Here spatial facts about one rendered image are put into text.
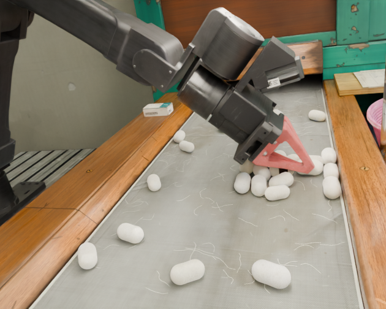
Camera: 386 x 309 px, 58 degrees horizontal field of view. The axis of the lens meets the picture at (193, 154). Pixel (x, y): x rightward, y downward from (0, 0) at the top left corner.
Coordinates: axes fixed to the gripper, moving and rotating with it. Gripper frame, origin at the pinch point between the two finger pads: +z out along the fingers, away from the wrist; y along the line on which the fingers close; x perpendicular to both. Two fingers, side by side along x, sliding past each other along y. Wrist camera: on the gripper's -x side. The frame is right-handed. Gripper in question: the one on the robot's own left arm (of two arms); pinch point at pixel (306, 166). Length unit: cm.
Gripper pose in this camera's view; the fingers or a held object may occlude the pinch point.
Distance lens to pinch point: 49.8
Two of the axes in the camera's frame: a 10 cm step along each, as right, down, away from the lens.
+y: 2.6, -4.3, 8.7
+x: -5.2, 7.0, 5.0
